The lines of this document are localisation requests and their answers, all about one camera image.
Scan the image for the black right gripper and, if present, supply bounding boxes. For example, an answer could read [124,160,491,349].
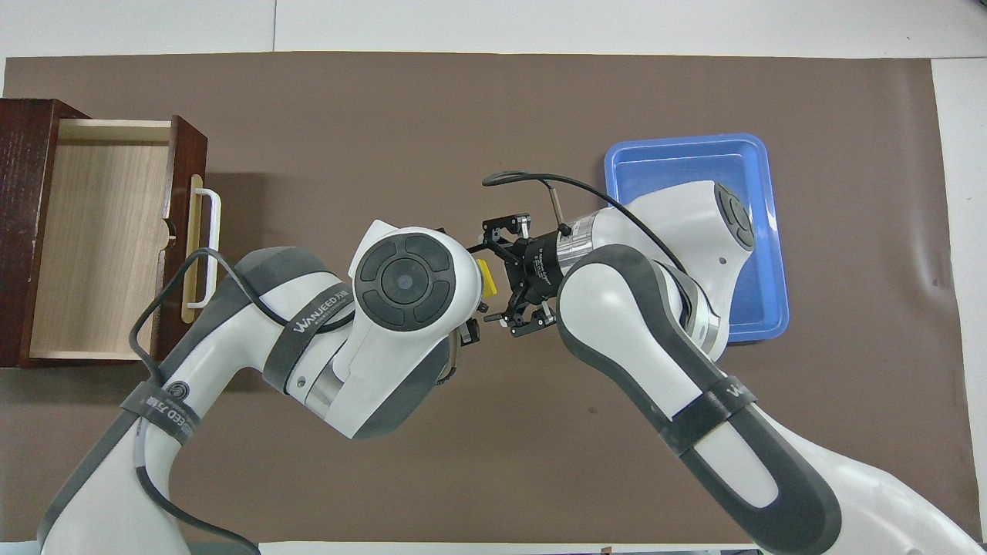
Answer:
[460,214,569,348]

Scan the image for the wooden drawer with white handle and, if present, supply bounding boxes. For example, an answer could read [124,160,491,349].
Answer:
[29,116,223,363]

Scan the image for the brown table mat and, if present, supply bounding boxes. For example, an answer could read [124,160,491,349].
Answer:
[0,52,979,544]

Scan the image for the blue plastic tray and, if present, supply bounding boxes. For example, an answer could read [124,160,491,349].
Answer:
[604,133,790,344]

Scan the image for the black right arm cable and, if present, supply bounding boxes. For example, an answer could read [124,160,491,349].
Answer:
[482,170,695,294]

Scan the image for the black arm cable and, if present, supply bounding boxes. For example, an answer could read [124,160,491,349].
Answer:
[482,170,695,294]
[129,247,355,555]

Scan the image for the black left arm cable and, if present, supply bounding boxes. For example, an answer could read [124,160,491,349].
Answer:
[129,247,355,555]

